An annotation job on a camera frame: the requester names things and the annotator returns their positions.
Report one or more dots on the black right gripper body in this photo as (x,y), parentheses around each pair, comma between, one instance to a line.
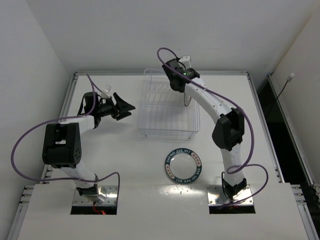
(169,72)

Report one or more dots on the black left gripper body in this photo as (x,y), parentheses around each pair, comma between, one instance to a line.
(118,108)

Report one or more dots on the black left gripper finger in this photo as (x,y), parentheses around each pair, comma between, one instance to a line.
(121,105)
(123,115)

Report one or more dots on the white wire dish rack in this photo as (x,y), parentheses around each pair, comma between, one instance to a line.
(162,114)

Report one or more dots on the plate with dark green rim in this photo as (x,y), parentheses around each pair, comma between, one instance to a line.
(183,166)

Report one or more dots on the white plate green clover design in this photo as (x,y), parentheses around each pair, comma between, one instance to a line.
(187,100)

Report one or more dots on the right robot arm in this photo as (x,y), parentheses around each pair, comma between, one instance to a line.
(229,122)

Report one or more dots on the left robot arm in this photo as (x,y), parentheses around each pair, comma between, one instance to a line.
(62,148)

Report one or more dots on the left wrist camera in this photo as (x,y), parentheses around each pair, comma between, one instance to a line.
(106,92)

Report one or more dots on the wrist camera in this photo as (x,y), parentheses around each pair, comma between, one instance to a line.
(106,92)
(186,61)

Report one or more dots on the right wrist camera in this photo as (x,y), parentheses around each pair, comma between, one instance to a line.
(186,61)

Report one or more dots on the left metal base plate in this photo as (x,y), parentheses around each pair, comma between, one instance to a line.
(102,195)

